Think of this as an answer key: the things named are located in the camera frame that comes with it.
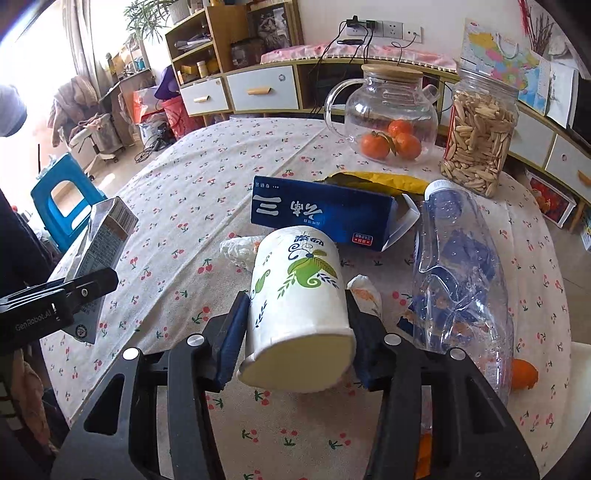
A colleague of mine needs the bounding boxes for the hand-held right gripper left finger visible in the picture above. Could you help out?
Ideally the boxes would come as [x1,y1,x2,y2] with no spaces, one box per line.
[50,291,252,480]

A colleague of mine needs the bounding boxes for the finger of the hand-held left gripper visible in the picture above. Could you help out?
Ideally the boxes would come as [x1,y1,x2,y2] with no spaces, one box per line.
[44,268,120,319]

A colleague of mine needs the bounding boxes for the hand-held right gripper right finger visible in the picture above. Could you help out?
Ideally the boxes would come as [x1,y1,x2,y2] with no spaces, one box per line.
[344,288,541,480]

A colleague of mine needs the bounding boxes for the silver drink carton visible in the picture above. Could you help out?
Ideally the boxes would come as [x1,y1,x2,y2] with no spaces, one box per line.
[62,196,139,344]

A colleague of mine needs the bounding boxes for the white paper cup green print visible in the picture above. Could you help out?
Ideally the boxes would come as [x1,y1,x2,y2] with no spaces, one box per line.
[236,226,358,394]

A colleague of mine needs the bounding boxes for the crushed clear plastic bottle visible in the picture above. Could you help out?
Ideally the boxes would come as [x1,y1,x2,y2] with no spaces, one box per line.
[410,179,515,407]

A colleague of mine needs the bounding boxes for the blue cardboard box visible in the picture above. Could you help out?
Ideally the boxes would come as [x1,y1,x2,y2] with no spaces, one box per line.
[250,175,421,252]

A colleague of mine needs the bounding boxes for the crumpled tissue with orange print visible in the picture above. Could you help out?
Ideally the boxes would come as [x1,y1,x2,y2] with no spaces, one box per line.
[346,274,384,319]

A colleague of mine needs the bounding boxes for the crumpled white tissue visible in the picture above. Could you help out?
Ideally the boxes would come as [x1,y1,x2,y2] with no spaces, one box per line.
[219,234,264,268]

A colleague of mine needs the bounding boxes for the blue plastic stool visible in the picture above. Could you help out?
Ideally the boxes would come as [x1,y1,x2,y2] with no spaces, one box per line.
[30,152,109,254]

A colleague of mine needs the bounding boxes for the orange peel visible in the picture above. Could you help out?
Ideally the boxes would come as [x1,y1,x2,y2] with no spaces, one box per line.
[510,359,539,391]

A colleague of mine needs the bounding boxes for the yellow banana peel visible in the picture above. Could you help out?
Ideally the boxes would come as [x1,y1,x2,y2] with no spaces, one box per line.
[314,172,430,197]

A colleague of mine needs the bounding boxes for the pile of clothes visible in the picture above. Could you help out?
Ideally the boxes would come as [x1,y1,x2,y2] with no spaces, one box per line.
[48,76,100,146]

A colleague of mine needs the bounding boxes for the red bag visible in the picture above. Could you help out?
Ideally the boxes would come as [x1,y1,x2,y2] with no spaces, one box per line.
[161,95,204,139]

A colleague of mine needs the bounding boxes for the white cabinet drawer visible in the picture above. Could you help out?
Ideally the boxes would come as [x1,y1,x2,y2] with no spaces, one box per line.
[179,78,230,116]
[226,65,301,112]
[545,136,591,199]
[508,111,555,167]

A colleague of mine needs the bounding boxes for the clear jar of seeds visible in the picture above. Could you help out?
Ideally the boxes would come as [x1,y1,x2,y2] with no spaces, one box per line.
[440,68,520,198]

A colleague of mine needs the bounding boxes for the goldfish print storage box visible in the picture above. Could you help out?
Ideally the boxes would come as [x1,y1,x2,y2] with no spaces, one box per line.
[526,171,578,227]

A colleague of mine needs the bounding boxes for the glass teapot with bamboo lid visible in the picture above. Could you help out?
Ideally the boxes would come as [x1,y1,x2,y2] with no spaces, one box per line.
[324,64,440,162]

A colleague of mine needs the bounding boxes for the long wooden cabinet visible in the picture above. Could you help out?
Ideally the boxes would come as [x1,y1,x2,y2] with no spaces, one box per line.
[178,55,591,217]

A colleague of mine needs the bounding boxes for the green potted plant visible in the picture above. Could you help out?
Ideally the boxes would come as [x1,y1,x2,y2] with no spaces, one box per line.
[124,0,185,38]

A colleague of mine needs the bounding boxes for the wooden shelf unit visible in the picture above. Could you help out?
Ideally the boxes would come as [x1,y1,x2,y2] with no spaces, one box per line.
[164,4,305,88]

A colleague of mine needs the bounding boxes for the pink cloth runner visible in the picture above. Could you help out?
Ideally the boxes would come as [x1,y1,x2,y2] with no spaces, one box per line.
[261,41,458,70]

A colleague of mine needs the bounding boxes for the map printed paper bag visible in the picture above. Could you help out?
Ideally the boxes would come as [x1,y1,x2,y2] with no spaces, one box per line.
[459,21,550,114]

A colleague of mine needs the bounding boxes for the framed cat picture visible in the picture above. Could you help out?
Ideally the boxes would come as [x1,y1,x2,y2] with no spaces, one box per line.
[247,4,296,49]

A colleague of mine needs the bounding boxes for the white paper sheet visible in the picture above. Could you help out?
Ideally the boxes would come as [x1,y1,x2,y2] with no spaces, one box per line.
[545,60,580,130]

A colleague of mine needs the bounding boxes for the dried branches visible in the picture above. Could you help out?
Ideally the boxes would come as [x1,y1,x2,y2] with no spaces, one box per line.
[526,9,555,54]

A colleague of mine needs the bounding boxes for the white wall socket strip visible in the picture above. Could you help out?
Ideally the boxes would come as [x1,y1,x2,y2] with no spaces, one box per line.
[346,18,423,42]

